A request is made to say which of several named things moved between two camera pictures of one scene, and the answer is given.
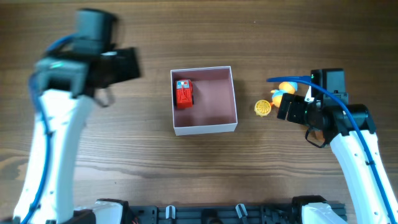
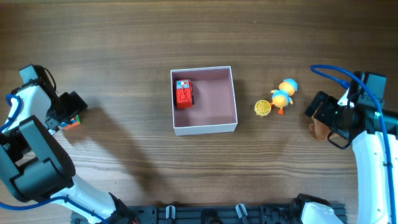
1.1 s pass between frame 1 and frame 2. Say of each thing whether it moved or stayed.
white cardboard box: stayed
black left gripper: moved
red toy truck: stayed
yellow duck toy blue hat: stayed
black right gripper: moved
